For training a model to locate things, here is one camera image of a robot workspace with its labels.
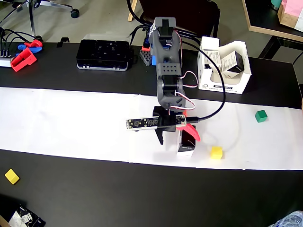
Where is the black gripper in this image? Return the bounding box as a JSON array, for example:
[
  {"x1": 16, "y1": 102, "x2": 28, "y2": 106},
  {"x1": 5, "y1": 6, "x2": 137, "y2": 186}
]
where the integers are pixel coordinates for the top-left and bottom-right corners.
[{"x1": 153, "y1": 106, "x2": 201, "y2": 146}]

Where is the yellow cube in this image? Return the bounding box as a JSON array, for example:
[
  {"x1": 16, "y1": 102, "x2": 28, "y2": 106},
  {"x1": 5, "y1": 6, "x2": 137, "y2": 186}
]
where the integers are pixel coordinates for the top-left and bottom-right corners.
[
  {"x1": 210, "y1": 146, "x2": 223, "y2": 160},
  {"x1": 4, "y1": 168, "x2": 20, "y2": 185}
]

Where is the white cardboard napkin box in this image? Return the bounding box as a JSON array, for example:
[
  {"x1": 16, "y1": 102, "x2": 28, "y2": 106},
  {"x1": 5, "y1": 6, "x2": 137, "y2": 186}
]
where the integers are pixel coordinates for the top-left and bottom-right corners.
[{"x1": 197, "y1": 36, "x2": 252, "y2": 95}]

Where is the grey perforated block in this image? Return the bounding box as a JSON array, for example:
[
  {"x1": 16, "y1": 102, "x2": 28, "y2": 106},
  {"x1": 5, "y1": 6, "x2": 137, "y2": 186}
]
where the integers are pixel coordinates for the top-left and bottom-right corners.
[{"x1": 139, "y1": 48, "x2": 153, "y2": 67}]

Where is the green cube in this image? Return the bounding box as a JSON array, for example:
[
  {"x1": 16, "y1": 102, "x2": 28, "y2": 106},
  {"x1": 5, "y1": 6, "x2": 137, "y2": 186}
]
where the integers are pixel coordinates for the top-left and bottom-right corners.
[{"x1": 254, "y1": 109, "x2": 268, "y2": 123}]

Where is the white paper sheet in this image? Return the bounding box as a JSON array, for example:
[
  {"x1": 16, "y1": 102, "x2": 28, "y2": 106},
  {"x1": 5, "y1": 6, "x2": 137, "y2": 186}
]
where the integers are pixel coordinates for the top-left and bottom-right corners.
[{"x1": 0, "y1": 87, "x2": 303, "y2": 171}]

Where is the black case with clear lid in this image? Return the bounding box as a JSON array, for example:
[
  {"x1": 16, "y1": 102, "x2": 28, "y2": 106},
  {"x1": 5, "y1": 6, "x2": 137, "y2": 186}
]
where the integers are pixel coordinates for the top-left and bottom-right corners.
[{"x1": 76, "y1": 33, "x2": 134, "y2": 71}]

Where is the black chair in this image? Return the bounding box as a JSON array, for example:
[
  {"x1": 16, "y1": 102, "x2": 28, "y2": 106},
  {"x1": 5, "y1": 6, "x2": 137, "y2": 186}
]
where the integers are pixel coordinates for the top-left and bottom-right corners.
[{"x1": 138, "y1": 0, "x2": 221, "y2": 38}]

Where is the wooden leg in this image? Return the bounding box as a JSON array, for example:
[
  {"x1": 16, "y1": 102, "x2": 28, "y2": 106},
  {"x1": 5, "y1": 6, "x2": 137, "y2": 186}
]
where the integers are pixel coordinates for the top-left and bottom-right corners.
[{"x1": 127, "y1": 0, "x2": 138, "y2": 22}]

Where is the clear plastic bottle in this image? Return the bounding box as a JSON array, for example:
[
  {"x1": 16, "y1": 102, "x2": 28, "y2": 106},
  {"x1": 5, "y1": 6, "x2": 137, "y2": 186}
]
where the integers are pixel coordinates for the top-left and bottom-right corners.
[{"x1": 268, "y1": 210, "x2": 303, "y2": 227}]

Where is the black hook clamp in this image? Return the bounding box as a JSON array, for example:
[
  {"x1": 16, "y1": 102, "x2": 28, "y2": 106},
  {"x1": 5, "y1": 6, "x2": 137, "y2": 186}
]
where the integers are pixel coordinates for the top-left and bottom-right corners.
[{"x1": 56, "y1": 37, "x2": 71, "y2": 48}]

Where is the wooden edged black table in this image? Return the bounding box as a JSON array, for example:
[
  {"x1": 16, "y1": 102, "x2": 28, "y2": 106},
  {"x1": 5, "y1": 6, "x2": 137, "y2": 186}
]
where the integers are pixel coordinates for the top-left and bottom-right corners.
[{"x1": 241, "y1": 0, "x2": 303, "y2": 43}]

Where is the brown paper bag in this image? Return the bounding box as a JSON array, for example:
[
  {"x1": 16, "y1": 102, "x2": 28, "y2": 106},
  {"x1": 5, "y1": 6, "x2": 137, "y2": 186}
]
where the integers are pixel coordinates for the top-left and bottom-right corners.
[{"x1": 276, "y1": 4, "x2": 299, "y2": 28}]

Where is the blue printed part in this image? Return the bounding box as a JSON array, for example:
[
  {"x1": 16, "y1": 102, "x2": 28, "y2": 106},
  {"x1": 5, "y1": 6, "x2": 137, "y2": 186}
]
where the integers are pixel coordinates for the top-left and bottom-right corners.
[{"x1": 16, "y1": 44, "x2": 43, "y2": 53}]

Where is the teal tumbler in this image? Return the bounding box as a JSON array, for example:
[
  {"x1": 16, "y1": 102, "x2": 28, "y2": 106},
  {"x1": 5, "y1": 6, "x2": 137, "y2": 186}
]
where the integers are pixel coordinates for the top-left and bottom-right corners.
[{"x1": 270, "y1": 0, "x2": 283, "y2": 11}]

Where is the small red printed part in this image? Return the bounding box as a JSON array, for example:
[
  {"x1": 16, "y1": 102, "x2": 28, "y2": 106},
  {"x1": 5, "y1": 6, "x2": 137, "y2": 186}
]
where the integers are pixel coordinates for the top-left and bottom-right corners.
[{"x1": 23, "y1": 39, "x2": 44, "y2": 49}]

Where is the large red printed part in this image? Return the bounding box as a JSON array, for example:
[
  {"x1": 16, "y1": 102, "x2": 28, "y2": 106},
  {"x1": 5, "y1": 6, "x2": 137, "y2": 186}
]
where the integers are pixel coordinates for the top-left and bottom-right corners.
[{"x1": 10, "y1": 47, "x2": 38, "y2": 72}]

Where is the black printed booklet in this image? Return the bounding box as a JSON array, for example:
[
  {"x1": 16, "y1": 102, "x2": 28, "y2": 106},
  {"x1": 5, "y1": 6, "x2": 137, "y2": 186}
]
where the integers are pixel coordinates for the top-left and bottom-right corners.
[{"x1": 8, "y1": 204, "x2": 46, "y2": 227}]

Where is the pink paper bag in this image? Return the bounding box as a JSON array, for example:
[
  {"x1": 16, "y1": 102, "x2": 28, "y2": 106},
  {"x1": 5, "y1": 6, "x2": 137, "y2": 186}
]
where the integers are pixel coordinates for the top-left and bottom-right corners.
[{"x1": 281, "y1": 0, "x2": 303, "y2": 33}]

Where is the silver usb hub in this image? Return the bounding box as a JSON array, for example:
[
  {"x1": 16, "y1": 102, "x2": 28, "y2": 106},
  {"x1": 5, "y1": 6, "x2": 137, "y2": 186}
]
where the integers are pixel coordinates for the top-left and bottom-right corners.
[{"x1": 0, "y1": 54, "x2": 13, "y2": 69}]

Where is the chrome office chair base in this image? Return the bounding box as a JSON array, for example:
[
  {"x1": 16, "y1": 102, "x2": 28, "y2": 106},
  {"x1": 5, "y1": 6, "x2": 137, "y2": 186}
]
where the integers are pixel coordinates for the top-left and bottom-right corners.
[{"x1": 0, "y1": 0, "x2": 80, "y2": 42}]

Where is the thick black usb cable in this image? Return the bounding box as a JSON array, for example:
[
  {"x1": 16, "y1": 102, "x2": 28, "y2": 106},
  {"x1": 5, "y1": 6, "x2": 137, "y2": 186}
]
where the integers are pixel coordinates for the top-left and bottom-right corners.
[{"x1": 175, "y1": 37, "x2": 226, "y2": 124}]

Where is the long camera circuit board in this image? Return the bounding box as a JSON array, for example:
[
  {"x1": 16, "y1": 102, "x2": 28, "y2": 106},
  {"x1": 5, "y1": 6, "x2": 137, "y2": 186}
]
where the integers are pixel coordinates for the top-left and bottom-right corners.
[{"x1": 125, "y1": 114, "x2": 187, "y2": 131}]

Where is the red white servo wire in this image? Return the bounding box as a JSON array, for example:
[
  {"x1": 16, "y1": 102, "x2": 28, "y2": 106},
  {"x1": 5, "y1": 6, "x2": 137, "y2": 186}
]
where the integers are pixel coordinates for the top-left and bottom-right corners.
[
  {"x1": 176, "y1": 70, "x2": 199, "y2": 88},
  {"x1": 168, "y1": 91, "x2": 196, "y2": 117}
]

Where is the black charging cable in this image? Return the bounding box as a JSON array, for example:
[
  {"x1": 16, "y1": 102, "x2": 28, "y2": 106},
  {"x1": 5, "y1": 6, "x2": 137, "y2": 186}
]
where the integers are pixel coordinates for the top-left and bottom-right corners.
[{"x1": 0, "y1": 27, "x2": 36, "y2": 59}]

